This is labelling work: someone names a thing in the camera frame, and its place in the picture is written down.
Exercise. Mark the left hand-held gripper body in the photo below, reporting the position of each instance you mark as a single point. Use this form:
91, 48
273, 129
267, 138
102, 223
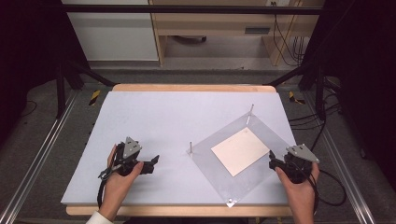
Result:
130, 148

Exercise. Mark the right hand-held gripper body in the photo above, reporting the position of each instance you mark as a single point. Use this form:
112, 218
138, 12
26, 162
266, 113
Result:
300, 155

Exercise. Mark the clear acrylic photo frame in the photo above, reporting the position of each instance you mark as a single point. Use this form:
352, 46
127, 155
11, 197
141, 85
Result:
239, 151

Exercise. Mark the person's right hand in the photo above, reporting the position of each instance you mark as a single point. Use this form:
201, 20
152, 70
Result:
302, 193

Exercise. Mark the person's left hand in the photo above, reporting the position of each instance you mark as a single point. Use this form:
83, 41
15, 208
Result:
116, 189

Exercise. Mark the white table board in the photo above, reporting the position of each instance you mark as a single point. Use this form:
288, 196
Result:
162, 124

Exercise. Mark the yellow black tape piece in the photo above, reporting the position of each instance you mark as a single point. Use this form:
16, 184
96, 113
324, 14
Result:
292, 97
95, 97

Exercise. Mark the black metal stand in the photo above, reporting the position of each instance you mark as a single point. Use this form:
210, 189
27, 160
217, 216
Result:
60, 93
320, 93

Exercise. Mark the wooden table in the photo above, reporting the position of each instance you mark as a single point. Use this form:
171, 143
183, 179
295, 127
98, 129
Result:
186, 87

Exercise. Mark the black curtain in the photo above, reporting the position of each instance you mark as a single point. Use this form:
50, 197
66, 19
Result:
28, 56
364, 77

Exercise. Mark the white cabinet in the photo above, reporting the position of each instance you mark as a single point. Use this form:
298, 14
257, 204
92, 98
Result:
115, 37

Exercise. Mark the grey desk label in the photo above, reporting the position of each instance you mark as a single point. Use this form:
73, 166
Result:
257, 30

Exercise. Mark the light wooden desk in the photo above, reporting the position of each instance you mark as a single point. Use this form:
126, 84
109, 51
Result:
218, 23

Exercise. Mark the black horizontal bar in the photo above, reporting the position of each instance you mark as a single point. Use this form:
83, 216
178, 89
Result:
186, 9

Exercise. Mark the aluminium rail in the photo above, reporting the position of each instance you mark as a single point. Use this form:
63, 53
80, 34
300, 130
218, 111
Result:
37, 155
345, 174

